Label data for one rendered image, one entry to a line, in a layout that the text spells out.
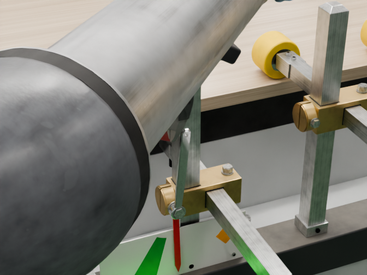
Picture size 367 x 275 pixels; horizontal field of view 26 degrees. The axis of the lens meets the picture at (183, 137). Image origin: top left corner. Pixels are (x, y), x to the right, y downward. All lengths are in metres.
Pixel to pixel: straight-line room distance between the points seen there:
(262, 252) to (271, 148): 0.47
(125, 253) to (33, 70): 0.95
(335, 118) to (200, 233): 0.29
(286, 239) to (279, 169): 0.24
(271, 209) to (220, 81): 0.30
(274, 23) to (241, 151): 0.35
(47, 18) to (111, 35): 1.38
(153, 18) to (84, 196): 0.18
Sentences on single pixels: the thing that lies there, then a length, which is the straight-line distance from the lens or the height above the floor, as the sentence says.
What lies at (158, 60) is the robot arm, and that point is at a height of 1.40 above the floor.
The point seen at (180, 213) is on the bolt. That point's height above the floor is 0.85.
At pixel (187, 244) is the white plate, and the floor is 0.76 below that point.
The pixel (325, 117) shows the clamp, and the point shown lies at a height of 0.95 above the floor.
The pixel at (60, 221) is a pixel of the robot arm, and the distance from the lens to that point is 0.34.
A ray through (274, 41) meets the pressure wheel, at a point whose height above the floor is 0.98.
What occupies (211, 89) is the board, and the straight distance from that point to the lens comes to 1.51.
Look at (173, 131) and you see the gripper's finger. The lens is 1.12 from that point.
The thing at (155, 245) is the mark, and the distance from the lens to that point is 1.31.
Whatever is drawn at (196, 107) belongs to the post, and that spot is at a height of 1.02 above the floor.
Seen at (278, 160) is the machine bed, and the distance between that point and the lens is 1.64.
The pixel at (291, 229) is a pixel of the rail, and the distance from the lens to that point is 1.48.
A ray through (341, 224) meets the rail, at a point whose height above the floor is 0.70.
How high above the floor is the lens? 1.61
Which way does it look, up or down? 31 degrees down
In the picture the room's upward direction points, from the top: straight up
